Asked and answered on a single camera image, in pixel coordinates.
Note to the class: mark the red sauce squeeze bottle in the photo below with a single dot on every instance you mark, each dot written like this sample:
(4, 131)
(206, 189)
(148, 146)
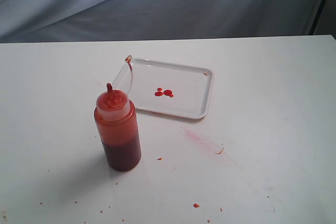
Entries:
(116, 121)

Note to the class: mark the red sauce drops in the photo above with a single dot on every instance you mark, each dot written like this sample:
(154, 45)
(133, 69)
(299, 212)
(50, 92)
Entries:
(160, 92)

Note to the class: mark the white rectangular plastic tray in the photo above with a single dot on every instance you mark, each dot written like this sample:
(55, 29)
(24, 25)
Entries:
(191, 87)

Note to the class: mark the grey fabric backdrop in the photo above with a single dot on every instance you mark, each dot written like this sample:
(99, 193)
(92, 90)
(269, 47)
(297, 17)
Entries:
(117, 20)

